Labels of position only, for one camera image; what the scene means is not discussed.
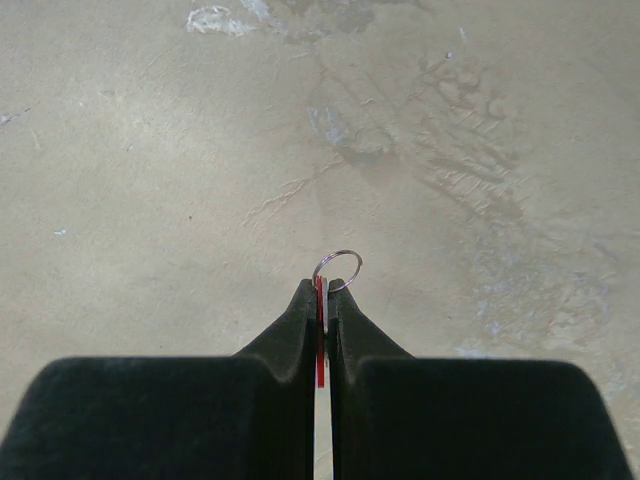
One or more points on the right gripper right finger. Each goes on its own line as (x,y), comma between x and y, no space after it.
(398,416)

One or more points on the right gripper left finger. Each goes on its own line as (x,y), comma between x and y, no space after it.
(249,415)

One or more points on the red tag key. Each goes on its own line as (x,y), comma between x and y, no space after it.
(323,291)

